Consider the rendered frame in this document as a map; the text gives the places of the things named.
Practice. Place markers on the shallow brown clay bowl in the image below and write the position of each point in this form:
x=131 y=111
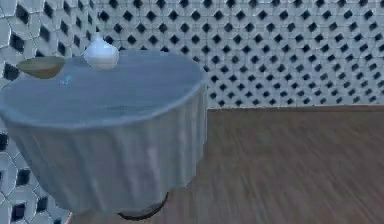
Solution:
x=41 y=66

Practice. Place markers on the round table with grey cloth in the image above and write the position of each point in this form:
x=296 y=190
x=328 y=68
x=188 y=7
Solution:
x=106 y=133

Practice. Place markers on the white bulbous vase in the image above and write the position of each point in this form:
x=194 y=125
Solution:
x=101 y=55

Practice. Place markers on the small clear glass object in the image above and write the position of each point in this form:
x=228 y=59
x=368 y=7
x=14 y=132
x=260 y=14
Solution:
x=66 y=80

